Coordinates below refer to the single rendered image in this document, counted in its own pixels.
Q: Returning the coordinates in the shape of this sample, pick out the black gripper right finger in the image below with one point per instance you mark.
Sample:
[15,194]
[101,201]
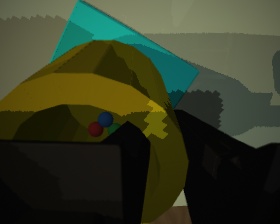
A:
[227,181]

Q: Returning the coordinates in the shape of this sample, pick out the wooden plank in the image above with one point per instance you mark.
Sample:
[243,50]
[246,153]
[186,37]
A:
[174,215]

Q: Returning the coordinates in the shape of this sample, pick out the dark blue marble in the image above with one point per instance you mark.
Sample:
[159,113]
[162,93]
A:
[105,119]

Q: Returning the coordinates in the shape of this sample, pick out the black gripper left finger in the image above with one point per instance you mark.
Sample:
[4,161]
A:
[108,177]

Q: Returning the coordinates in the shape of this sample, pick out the dark red marble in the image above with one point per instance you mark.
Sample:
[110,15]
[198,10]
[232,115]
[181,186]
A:
[94,129]

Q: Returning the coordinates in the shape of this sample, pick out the green marble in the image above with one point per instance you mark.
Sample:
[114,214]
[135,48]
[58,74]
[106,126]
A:
[113,127]

